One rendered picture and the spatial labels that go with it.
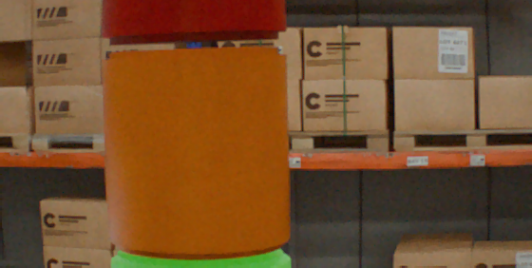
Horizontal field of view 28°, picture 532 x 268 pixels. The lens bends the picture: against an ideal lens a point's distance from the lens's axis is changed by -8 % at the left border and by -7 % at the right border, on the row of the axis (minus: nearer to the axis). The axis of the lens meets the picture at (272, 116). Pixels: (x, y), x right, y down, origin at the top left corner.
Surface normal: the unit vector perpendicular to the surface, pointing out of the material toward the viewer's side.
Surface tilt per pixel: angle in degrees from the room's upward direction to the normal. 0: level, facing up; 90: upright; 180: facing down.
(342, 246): 90
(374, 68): 93
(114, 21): 90
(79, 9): 90
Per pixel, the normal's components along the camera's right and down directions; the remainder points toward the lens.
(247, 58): 0.59, 0.03
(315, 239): -0.19, 0.06
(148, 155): -0.40, 0.06
